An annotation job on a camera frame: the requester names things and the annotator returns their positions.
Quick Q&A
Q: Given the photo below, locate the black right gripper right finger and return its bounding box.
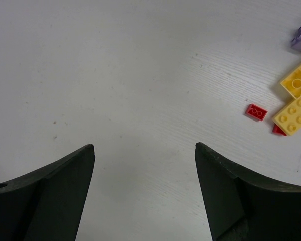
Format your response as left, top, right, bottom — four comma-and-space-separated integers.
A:
195, 142, 301, 240

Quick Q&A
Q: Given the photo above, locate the small red flat lego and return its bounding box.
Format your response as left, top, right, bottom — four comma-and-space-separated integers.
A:
245, 104, 267, 121

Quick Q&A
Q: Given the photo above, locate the yellow lego brick upside down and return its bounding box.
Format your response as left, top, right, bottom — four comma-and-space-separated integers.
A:
280, 64, 301, 99

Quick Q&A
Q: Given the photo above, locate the yellow long lego plate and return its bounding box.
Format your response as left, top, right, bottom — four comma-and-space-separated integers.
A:
273, 97, 301, 136

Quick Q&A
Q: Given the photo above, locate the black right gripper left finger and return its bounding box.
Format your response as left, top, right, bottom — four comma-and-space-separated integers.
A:
0, 144, 94, 240

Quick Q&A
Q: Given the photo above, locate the small red lego under plate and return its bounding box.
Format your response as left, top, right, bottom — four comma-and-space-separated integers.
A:
272, 124, 287, 136

